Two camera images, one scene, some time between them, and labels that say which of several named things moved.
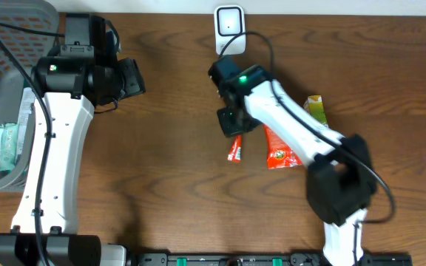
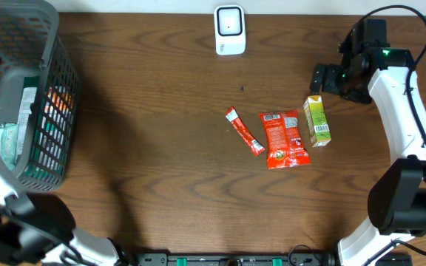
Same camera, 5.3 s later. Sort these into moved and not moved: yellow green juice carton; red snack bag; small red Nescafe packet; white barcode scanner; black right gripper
Moved: black right gripper; small red Nescafe packet
Not moved: red snack bag; white barcode scanner; yellow green juice carton
